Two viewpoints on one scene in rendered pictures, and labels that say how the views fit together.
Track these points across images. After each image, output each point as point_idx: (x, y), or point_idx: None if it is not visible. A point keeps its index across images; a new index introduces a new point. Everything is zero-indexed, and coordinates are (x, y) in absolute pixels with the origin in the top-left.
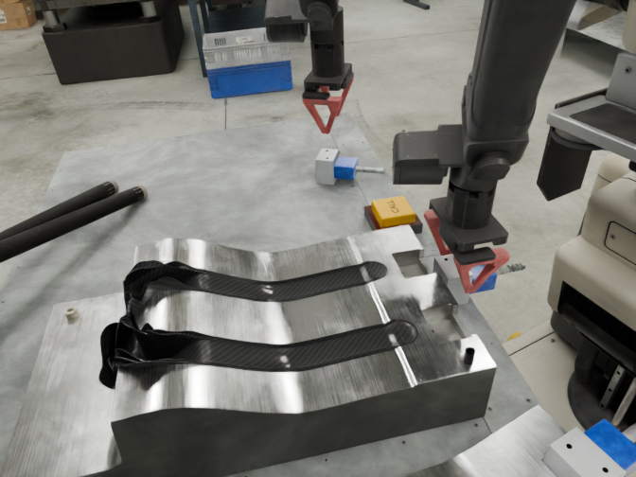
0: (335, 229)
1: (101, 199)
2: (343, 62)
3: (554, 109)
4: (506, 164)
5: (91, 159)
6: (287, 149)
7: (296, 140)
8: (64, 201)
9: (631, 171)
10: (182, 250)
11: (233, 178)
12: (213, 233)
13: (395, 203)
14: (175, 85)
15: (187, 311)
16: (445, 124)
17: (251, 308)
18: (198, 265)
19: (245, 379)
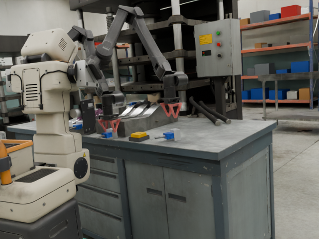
0: (153, 135)
1: (223, 121)
2: (164, 94)
3: (93, 100)
4: None
5: (261, 123)
6: (208, 139)
7: (211, 141)
8: (220, 114)
9: (68, 134)
10: (155, 105)
11: (205, 132)
12: (182, 128)
13: (138, 133)
14: None
15: (142, 106)
16: (111, 90)
17: (138, 113)
18: (150, 107)
19: (128, 111)
